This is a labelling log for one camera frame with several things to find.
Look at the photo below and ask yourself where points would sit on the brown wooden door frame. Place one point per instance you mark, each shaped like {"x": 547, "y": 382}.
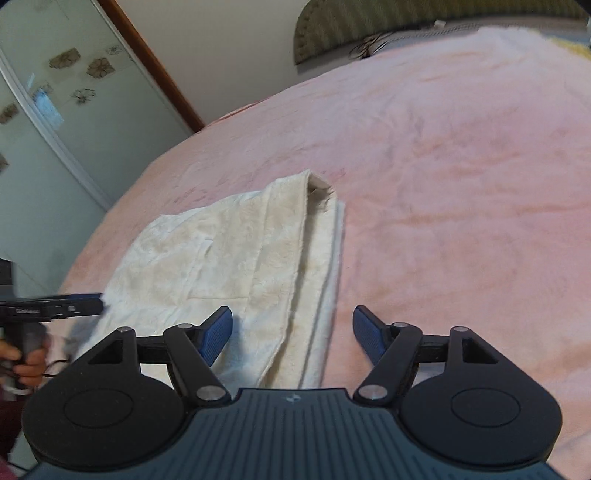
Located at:
{"x": 157, "y": 69}

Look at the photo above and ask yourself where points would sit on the person's left hand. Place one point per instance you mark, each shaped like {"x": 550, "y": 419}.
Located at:
{"x": 32, "y": 364}

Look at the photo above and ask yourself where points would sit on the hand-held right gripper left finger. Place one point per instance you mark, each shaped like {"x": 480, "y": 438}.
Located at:
{"x": 216, "y": 334}

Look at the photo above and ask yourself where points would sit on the yellow blanket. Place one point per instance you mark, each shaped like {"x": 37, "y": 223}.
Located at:
{"x": 575, "y": 46}

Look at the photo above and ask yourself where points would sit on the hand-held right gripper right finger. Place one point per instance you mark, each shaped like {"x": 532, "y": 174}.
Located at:
{"x": 369, "y": 332}

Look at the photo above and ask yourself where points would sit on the flower-patterned wardrobe door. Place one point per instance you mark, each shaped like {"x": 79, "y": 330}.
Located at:
{"x": 83, "y": 115}

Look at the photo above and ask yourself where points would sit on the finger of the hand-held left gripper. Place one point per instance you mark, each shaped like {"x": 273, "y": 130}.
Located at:
{"x": 76, "y": 305}

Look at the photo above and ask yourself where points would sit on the cream fleece blanket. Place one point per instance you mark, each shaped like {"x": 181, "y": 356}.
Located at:
{"x": 231, "y": 258}

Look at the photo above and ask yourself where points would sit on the pink fleece blanket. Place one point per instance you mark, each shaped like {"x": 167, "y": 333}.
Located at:
{"x": 438, "y": 184}

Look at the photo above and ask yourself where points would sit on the olive striped headboard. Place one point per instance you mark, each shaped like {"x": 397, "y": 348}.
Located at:
{"x": 369, "y": 18}

